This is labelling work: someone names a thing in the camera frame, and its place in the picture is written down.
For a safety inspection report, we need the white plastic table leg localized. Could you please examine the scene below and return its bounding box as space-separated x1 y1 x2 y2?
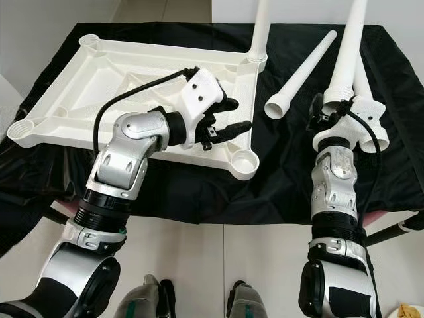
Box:
323 0 369 107
245 0 272 66
354 60 391 154
264 30 339 121

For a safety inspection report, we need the white plastic children table top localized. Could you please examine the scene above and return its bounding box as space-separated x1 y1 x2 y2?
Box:
7 34 260 181

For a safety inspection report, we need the black table cloth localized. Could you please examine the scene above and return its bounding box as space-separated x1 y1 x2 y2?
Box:
0 23 424 259

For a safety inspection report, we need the grey robot right foot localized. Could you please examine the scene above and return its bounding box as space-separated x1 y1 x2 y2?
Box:
225 280 269 318

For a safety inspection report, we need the grey robot foot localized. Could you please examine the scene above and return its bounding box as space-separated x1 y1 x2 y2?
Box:
116 275 176 318
225 280 269 318

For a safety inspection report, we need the grey robot left foot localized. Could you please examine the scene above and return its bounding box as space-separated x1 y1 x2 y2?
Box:
116 275 176 318

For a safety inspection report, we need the yellow crumpled cloth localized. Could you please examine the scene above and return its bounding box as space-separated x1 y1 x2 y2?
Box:
396 303 424 318

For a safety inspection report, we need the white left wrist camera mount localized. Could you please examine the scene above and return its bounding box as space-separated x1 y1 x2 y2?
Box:
179 66 226 150

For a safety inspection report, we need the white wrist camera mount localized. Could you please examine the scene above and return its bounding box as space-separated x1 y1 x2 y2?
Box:
313 96 386 153
179 66 226 150

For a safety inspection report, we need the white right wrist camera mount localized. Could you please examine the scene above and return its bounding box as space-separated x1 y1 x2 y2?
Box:
313 96 386 153

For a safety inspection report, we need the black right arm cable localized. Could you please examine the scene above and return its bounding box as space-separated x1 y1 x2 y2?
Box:
338 109 383 229

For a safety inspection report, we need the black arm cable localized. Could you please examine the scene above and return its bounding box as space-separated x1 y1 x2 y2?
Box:
93 66 199 166
338 109 383 229

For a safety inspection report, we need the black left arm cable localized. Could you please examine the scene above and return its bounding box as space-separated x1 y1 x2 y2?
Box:
93 66 199 166

